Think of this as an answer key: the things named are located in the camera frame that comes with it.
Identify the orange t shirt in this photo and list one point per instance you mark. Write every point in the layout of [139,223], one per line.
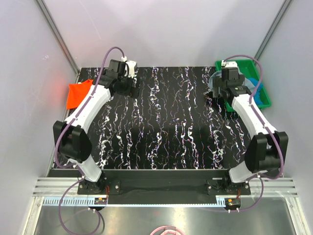
[77,93]

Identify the aluminium corner post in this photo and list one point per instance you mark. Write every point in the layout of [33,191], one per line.
[273,27]
[57,35]

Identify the right connector box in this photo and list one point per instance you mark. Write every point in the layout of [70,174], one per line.
[232,203]

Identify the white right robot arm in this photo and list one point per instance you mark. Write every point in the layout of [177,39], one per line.
[267,148]

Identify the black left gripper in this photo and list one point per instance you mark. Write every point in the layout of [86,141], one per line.
[133,91]

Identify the grey-blue t shirt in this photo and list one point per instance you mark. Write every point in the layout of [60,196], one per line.
[217,74]

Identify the left aluminium corner post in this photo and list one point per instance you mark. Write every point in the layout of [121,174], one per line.
[57,35]

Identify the left connector box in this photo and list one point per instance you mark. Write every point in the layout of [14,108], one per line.
[101,200]

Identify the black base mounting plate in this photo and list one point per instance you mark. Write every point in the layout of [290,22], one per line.
[207,181]

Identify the green plastic bin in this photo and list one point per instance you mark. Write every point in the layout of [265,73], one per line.
[248,69]

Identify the aluminium frame rail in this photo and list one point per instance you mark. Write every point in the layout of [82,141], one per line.
[57,191]

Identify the blue t shirt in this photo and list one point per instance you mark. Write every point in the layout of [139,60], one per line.
[257,96]

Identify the connector box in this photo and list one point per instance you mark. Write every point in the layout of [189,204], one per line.
[232,203]
[101,200]

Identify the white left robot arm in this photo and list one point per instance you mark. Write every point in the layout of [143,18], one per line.
[71,136]

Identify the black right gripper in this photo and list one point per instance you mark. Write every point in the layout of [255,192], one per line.
[217,83]

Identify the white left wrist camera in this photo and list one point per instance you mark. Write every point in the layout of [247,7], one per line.
[129,68]

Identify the right aluminium corner post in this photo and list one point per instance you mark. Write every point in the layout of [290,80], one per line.
[273,27]

